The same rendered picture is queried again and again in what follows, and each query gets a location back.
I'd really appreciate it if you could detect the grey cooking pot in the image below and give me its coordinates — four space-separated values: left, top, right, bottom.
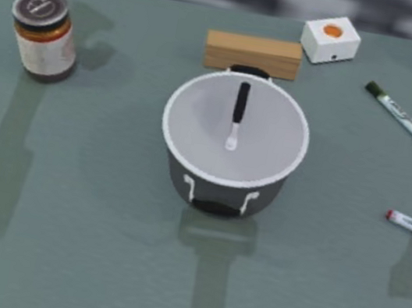
147 53 321 230

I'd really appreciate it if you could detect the jar with black lid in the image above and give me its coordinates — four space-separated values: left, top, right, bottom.
0 0 87 87

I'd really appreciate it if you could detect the wooden rectangular block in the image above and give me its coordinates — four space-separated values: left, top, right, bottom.
201 28 305 84

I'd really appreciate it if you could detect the white box orange button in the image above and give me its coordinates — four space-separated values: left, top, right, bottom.
297 9 365 72

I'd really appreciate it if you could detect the green capped white marker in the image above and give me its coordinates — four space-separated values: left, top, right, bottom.
356 80 412 149

